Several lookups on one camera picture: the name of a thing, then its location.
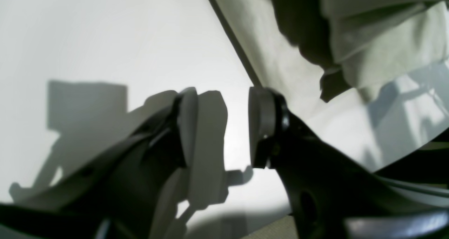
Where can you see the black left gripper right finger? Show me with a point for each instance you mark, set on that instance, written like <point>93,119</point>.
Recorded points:
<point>332,196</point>

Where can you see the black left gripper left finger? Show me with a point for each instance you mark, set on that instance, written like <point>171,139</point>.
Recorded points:
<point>115,195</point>

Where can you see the light grey T-shirt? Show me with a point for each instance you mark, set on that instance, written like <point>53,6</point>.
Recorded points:
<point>370,77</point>

